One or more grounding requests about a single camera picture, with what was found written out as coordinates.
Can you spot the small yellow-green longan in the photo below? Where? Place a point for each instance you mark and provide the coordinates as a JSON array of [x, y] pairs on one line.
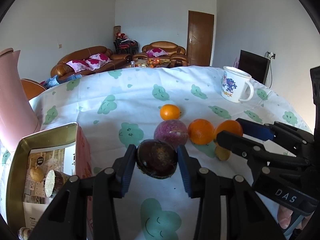
[[222, 154]]

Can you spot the orange wooden chair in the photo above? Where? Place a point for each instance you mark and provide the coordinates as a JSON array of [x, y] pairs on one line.
[[32, 88]]

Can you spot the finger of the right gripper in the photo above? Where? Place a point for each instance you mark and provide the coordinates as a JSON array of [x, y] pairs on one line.
[[257, 129], [256, 155]]

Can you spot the white cartoon mug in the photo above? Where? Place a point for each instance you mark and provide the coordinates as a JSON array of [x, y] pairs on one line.
[[236, 85]]

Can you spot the small orange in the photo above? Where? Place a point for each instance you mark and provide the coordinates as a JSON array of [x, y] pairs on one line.
[[169, 112]]

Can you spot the brown leather armchair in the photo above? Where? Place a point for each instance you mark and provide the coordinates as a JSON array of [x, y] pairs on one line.
[[164, 50]]

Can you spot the brown wooden door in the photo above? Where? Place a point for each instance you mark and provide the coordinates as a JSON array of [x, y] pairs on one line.
[[200, 38]]

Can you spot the purple passion fruit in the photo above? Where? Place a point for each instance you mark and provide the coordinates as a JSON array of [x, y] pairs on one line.
[[172, 131]]

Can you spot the right hand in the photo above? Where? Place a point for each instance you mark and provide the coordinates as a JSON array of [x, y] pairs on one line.
[[284, 217]]

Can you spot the pink electric kettle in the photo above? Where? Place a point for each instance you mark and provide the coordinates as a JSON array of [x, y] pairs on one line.
[[18, 119]]

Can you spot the coffee table with items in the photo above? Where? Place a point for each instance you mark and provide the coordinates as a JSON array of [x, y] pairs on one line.
[[151, 63]]

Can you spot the black television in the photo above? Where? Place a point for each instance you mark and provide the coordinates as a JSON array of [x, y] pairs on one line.
[[255, 65]]

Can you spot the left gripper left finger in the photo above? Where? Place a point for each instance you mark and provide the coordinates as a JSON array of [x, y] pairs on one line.
[[110, 183]]

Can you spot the blue clothes pile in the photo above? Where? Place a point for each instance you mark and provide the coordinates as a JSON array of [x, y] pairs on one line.
[[55, 80]]

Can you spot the long brown leather sofa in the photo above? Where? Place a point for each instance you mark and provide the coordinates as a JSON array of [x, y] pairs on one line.
[[89, 61]]

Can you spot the stacked chairs in corner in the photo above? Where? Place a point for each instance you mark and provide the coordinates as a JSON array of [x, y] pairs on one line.
[[124, 45]]

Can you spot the yellow fruit front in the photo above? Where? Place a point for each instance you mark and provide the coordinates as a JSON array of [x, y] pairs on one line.
[[37, 174]]

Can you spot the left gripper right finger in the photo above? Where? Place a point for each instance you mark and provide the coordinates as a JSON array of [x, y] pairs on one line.
[[200, 182]]

